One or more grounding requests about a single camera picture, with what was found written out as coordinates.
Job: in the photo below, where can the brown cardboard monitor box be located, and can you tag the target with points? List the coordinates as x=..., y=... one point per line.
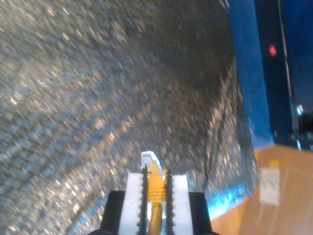
x=288, y=208

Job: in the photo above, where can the black bubble wrap mat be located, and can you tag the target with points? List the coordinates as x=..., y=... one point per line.
x=97, y=98

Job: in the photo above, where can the blue rack shelf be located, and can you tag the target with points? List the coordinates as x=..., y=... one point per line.
x=249, y=73

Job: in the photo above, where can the red round indicator light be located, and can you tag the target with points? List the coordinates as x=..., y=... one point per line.
x=272, y=50

